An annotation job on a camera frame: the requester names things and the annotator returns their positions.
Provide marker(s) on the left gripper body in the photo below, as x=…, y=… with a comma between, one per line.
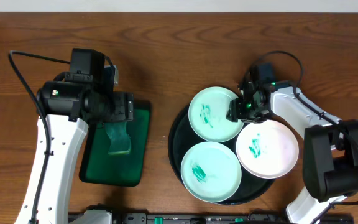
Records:
x=121, y=107

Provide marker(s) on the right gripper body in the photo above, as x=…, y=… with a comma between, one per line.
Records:
x=248, y=111

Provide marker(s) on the green yellow sponge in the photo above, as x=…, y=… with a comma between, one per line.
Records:
x=120, y=141

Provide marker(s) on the white plate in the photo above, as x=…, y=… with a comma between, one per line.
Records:
x=268, y=150

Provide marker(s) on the mint green plate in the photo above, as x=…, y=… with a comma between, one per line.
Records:
x=211, y=172
x=207, y=115

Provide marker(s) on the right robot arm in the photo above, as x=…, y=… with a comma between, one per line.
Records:
x=330, y=145

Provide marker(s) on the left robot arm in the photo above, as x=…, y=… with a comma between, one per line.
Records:
x=67, y=111

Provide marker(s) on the green rectangular tray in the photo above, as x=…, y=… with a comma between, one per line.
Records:
x=98, y=167

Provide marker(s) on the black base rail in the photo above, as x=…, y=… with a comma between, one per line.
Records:
x=142, y=218

